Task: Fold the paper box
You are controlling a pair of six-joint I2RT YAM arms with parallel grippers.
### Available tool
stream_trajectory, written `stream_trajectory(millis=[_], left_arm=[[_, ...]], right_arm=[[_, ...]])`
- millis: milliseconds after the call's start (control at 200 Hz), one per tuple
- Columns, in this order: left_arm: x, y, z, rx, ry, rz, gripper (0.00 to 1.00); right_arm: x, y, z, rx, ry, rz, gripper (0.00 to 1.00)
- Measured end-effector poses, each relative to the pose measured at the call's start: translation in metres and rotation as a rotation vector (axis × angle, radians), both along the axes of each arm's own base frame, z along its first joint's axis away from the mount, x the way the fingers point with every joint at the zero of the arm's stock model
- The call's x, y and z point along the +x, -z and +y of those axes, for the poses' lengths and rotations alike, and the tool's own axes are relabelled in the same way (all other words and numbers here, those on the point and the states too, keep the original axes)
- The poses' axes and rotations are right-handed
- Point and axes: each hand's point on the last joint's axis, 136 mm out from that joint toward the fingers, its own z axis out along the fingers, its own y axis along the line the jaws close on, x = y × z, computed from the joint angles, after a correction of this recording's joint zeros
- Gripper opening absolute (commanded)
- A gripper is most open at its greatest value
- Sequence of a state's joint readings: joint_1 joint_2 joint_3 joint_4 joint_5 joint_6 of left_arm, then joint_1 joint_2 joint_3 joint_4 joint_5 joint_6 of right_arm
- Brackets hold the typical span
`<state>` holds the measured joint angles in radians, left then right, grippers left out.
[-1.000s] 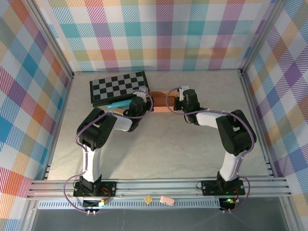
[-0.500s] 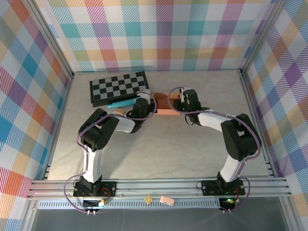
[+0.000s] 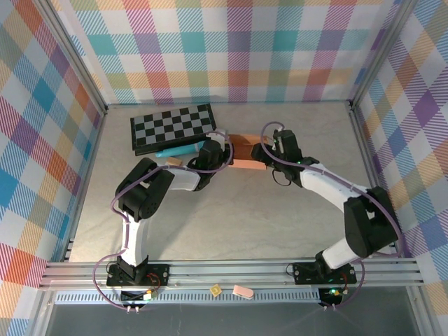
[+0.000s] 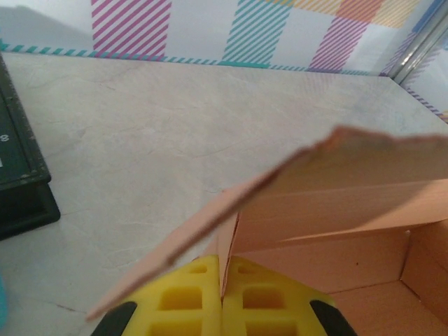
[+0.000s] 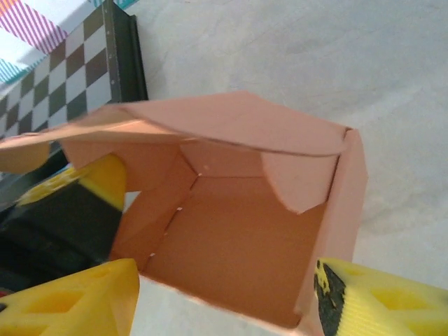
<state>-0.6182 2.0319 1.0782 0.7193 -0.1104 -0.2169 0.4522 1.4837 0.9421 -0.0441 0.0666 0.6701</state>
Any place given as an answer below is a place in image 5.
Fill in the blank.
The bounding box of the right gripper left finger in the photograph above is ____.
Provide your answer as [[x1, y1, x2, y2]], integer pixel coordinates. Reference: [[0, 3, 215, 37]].
[[0, 258, 141, 336]]

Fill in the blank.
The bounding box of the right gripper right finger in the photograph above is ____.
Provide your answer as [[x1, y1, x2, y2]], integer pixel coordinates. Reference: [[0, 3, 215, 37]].
[[313, 257, 448, 336]]

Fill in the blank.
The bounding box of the salmon paper box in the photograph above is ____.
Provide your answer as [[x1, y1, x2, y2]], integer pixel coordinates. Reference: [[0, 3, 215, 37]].
[[0, 90, 369, 336]]

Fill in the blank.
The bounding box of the black silver chessboard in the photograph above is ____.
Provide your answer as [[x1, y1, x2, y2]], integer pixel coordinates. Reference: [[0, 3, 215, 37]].
[[0, 0, 150, 141]]

